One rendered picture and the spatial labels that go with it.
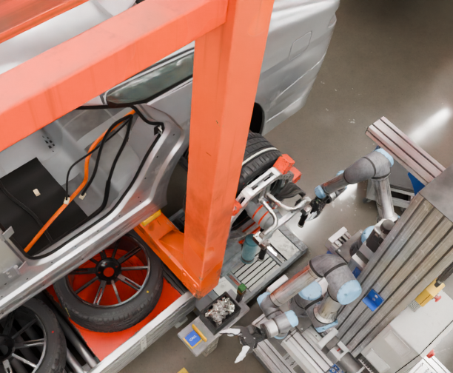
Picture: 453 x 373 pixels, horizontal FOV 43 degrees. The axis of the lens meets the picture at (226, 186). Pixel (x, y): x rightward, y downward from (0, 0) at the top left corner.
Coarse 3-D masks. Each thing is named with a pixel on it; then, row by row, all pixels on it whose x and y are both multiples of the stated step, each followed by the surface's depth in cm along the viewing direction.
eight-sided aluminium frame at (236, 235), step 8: (272, 168) 316; (264, 176) 313; (272, 176) 313; (280, 176) 317; (288, 176) 329; (256, 184) 312; (264, 184) 310; (280, 184) 346; (248, 192) 306; (256, 192) 308; (240, 200) 311; (248, 200) 306; (232, 216) 311; (248, 224) 354; (256, 224) 354; (232, 232) 343; (240, 232) 350; (248, 232) 351; (232, 240) 338; (240, 240) 348
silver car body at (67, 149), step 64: (128, 0) 248; (320, 0) 313; (0, 64) 221; (192, 64) 266; (320, 64) 362; (64, 128) 333; (128, 128) 288; (0, 192) 329; (64, 192) 333; (128, 192) 306; (0, 256) 256; (64, 256) 299
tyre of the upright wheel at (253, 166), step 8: (248, 136) 322; (256, 136) 327; (248, 144) 317; (256, 144) 320; (264, 144) 324; (248, 152) 314; (256, 152) 315; (264, 152) 317; (272, 152) 321; (280, 152) 329; (256, 160) 311; (264, 160) 313; (272, 160) 317; (248, 168) 308; (256, 168) 309; (264, 168) 316; (240, 176) 306; (248, 176) 307; (240, 184) 306; (272, 192) 359; (184, 200) 324; (184, 208) 329; (240, 224) 356
